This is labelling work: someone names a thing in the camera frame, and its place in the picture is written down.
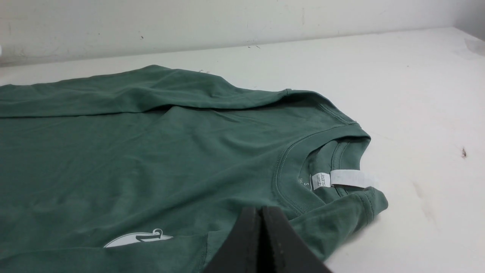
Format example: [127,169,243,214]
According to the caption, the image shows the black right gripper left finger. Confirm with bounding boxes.
[204,207,262,273]

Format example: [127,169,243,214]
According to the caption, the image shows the green long-sleeved shirt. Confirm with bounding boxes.
[1,65,388,273]

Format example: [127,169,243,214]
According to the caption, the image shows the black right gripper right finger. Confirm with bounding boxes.
[261,206,331,273]

